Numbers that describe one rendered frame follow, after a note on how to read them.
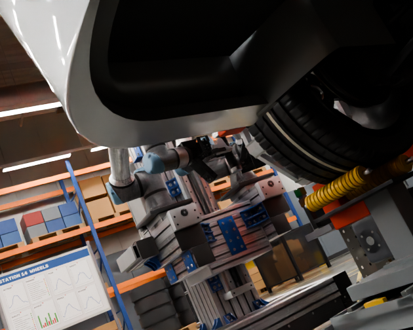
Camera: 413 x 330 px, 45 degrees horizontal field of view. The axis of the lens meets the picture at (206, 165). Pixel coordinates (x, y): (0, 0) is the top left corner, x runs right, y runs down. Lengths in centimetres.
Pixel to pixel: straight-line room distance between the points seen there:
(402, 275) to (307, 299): 92
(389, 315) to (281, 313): 88
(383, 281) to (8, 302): 654
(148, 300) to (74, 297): 164
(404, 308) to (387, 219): 34
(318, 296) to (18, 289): 581
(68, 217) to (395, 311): 1066
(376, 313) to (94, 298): 657
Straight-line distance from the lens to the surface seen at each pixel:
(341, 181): 159
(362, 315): 151
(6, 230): 1154
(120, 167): 222
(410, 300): 140
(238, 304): 256
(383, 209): 165
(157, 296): 893
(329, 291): 243
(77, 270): 784
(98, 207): 1191
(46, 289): 772
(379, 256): 200
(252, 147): 164
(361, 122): 193
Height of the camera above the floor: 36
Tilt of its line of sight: 14 degrees up
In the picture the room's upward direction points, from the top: 25 degrees counter-clockwise
